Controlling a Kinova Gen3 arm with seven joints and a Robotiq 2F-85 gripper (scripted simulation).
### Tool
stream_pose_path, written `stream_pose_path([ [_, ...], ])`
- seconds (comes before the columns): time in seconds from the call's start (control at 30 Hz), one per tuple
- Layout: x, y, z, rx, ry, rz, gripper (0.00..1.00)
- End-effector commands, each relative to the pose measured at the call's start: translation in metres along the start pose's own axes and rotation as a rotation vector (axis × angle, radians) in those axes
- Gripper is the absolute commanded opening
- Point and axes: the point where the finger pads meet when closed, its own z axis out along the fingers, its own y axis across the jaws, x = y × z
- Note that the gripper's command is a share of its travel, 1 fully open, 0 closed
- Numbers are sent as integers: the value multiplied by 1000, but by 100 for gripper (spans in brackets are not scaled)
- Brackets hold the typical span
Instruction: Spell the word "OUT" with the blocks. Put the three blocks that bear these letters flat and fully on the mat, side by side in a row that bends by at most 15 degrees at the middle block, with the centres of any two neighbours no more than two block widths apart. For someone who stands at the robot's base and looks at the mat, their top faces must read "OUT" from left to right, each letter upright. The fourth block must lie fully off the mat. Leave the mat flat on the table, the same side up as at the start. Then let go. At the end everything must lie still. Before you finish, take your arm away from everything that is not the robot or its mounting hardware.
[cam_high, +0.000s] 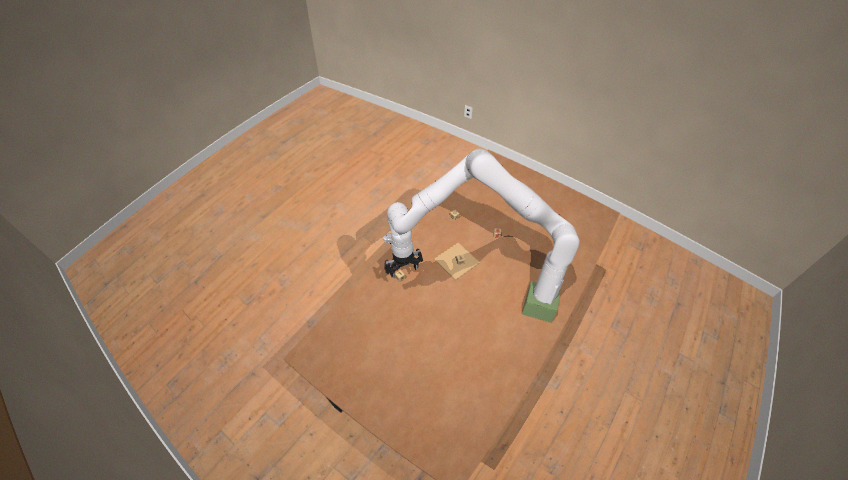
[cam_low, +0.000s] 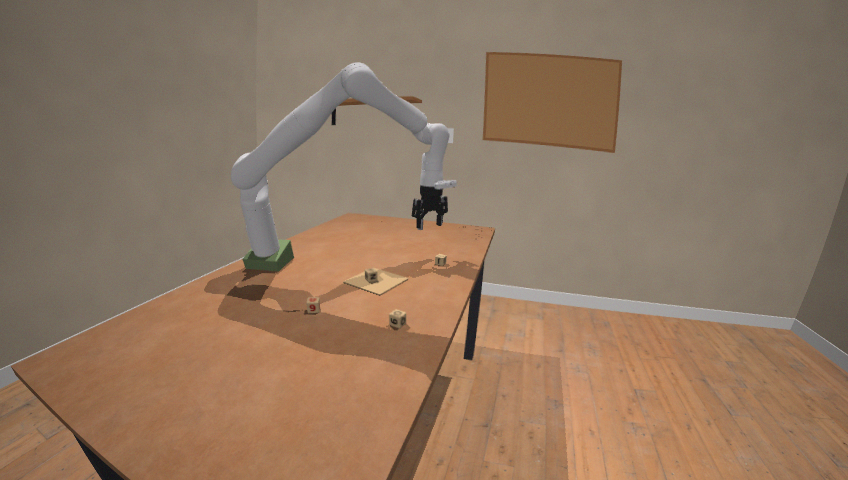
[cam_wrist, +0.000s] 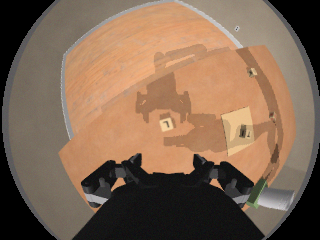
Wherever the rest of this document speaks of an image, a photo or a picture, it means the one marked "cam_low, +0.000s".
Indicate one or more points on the tan flat mat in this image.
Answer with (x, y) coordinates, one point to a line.
(386, 281)

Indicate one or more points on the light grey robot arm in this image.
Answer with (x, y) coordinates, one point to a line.
(360, 83)

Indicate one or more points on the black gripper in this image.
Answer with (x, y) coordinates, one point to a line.
(430, 202)

